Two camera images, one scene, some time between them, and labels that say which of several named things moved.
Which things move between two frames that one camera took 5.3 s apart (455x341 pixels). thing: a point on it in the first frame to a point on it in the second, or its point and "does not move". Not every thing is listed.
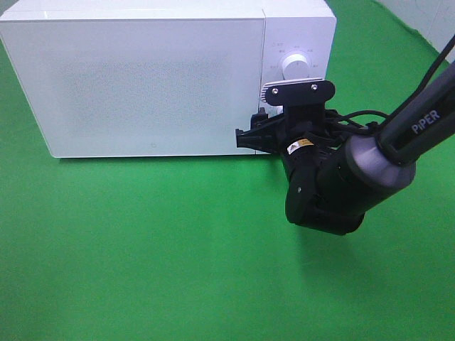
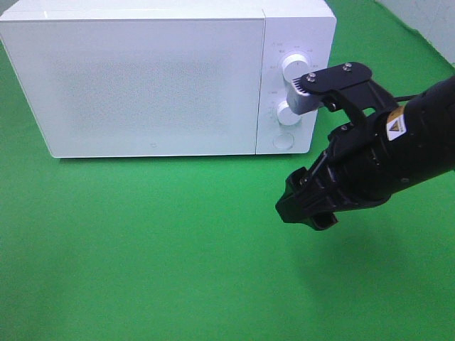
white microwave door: [142, 87] does not move
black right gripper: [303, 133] to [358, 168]
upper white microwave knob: [295, 67] does not move
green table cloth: [202, 249] does not move
